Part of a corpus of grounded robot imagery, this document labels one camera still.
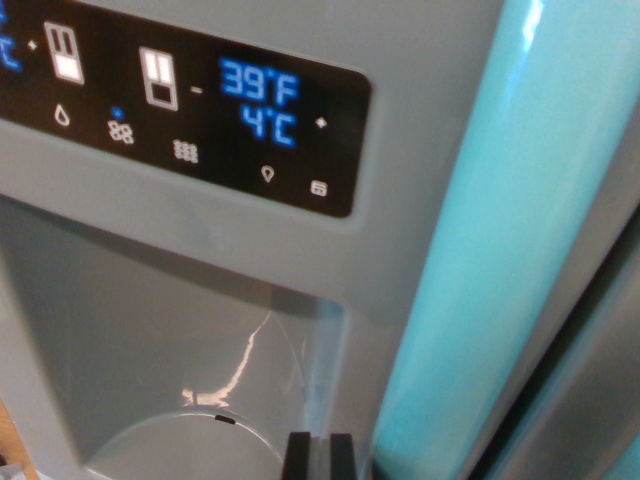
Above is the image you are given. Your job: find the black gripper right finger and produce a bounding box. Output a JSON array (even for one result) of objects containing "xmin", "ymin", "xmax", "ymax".
[{"xmin": 321, "ymin": 432, "xmax": 359, "ymax": 480}]

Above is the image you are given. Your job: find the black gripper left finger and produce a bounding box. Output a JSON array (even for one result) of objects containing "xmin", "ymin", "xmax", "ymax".
[{"xmin": 282, "ymin": 431, "xmax": 323, "ymax": 480}]

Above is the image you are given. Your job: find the grey toy refrigerator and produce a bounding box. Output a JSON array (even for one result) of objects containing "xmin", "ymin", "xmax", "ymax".
[{"xmin": 0, "ymin": 0, "xmax": 640, "ymax": 480}]

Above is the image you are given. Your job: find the grey door with logo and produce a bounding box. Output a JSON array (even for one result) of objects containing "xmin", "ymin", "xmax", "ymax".
[{"xmin": 487, "ymin": 264, "xmax": 640, "ymax": 480}]

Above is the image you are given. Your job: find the black temperature display panel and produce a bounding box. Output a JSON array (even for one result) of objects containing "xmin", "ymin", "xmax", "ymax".
[{"xmin": 0, "ymin": 0, "xmax": 373, "ymax": 219}]

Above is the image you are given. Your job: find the teal handle of dispenser door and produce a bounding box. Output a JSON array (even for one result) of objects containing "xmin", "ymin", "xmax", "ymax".
[{"xmin": 372, "ymin": 0, "xmax": 640, "ymax": 480}]

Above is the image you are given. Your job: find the teal handle of logo door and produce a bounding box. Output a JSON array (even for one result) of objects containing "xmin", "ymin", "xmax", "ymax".
[{"xmin": 605, "ymin": 439, "xmax": 640, "ymax": 480}]

